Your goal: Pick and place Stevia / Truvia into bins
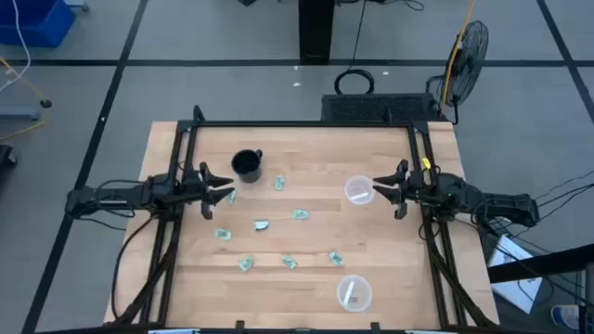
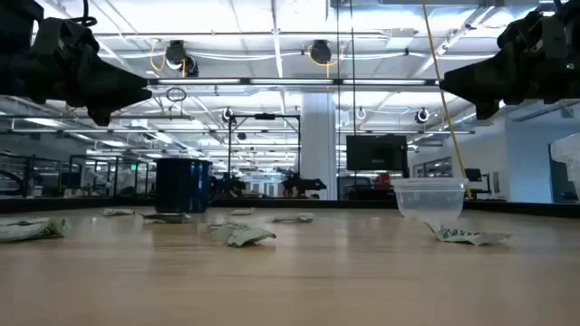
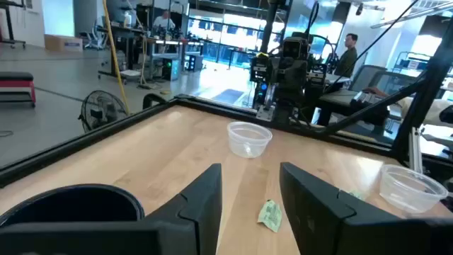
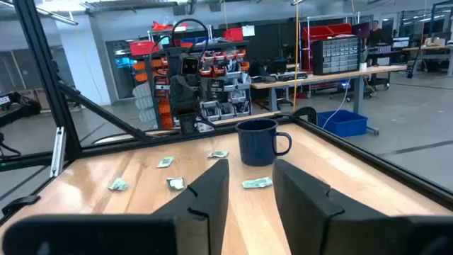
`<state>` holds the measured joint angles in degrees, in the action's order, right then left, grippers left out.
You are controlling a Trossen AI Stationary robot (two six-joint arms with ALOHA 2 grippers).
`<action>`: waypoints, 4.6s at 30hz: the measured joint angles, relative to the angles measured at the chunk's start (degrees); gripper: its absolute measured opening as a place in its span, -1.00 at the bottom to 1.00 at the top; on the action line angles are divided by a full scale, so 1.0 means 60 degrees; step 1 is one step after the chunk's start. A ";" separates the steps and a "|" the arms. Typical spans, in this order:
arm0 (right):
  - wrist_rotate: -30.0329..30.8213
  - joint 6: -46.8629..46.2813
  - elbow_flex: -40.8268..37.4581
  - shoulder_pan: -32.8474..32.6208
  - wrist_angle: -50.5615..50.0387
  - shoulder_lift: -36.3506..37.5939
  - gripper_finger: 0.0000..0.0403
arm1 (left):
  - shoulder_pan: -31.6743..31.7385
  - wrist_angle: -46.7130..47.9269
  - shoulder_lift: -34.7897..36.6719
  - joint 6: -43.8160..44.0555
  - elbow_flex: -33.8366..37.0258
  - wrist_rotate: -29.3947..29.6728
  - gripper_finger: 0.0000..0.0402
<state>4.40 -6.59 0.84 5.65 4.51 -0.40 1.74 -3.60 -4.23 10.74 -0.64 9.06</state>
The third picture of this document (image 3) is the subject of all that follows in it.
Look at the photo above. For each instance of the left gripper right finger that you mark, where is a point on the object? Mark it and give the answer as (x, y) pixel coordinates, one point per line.
(311, 219)

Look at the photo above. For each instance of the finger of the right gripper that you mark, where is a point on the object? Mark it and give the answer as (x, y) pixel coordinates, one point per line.
(270, 96)
(293, 102)

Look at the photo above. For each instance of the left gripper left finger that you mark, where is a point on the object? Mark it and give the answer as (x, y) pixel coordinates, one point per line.
(198, 219)

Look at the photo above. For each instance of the green stevia packet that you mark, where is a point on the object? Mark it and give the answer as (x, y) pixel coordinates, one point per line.
(357, 195)
(270, 215)

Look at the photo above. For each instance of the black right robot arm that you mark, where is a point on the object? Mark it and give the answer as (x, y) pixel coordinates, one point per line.
(316, 86)

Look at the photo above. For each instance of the black desk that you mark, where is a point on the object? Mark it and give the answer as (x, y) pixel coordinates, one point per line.
(339, 102)

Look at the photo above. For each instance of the black vertical pole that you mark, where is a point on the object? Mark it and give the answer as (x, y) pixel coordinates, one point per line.
(270, 25)

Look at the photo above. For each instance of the person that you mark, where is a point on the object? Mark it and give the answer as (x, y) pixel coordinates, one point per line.
(347, 58)
(163, 22)

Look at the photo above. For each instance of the grey office chair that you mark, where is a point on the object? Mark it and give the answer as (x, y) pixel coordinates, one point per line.
(368, 76)

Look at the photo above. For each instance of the computer tower with green light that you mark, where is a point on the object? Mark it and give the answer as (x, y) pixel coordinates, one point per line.
(171, 69)

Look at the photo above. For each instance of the black floor fan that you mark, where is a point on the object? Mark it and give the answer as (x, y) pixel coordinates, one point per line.
(101, 111)

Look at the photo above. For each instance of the cardboard box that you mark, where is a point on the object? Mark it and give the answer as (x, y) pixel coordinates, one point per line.
(63, 43)

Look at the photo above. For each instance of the red padded bench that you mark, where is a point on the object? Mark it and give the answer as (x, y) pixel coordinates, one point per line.
(17, 85)

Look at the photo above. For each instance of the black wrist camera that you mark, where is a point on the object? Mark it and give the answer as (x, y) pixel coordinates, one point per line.
(294, 47)

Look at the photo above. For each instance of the silver aluminium bracket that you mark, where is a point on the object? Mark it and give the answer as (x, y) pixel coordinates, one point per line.
(415, 150)

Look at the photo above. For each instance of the black table frame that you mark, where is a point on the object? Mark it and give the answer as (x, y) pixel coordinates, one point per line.
(88, 139)

